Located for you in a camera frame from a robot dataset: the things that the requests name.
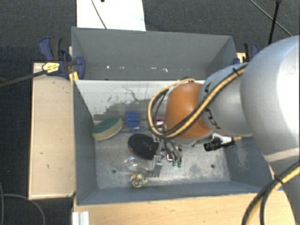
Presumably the speckled yellow ball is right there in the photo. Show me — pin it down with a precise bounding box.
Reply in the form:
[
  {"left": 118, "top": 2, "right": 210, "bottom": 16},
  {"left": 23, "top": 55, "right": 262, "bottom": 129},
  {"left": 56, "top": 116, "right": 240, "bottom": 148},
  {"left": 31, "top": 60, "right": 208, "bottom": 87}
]
[{"left": 130, "top": 173, "right": 149, "bottom": 189}]

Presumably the clear glass thing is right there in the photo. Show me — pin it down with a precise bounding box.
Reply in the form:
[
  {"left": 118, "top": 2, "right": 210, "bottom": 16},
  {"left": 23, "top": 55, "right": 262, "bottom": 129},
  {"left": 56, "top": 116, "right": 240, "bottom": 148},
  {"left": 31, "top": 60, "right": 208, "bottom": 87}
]
[{"left": 124, "top": 156, "right": 153, "bottom": 173}]

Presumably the black round disc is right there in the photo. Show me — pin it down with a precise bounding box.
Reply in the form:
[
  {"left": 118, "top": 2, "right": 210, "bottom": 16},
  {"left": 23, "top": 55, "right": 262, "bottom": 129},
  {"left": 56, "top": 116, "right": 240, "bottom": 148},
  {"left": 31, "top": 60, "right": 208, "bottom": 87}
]
[{"left": 127, "top": 133, "right": 160, "bottom": 160}]

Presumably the blue sponge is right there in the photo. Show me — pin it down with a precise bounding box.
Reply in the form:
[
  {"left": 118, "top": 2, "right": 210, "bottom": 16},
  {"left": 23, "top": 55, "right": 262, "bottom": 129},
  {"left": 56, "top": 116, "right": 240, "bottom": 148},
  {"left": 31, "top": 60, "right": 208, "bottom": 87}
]
[{"left": 125, "top": 111, "right": 141, "bottom": 128}]

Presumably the green and yellow round sponge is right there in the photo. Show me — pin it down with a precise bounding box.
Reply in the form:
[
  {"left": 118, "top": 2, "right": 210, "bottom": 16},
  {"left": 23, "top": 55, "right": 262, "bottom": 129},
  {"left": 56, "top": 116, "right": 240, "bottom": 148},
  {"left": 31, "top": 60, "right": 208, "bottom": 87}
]
[{"left": 92, "top": 115, "right": 124, "bottom": 142}]

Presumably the dark green flat block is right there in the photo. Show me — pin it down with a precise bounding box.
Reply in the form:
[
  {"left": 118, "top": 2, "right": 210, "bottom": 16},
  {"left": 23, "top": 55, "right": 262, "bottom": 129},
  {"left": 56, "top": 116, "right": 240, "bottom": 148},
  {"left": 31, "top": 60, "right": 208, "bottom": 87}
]
[{"left": 93, "top": 113, "right": 127, "bottom": 121}]

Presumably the grey metal bin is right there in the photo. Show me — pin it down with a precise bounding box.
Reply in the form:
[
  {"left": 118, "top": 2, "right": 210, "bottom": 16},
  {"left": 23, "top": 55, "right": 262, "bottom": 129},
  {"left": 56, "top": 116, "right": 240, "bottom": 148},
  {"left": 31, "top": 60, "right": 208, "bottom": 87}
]
[{"left": 71, "top": 26, "right": 274, "bottom": 206}]

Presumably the pale wood flat board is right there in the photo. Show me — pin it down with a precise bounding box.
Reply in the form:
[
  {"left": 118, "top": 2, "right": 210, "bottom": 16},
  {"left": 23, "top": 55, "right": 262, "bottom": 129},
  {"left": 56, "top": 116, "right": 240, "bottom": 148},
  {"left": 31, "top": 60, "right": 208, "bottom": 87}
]
[{"left": 28, "top": 62, "right": 77, "bottom": 200}]

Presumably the black cylinder on white bracket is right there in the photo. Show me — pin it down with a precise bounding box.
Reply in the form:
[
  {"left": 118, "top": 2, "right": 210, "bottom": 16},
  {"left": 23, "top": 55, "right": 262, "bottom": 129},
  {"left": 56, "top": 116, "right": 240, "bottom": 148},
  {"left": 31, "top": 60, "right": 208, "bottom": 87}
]
[{"left": 203, "top": 136, "right": 242, "bottom": 152}]

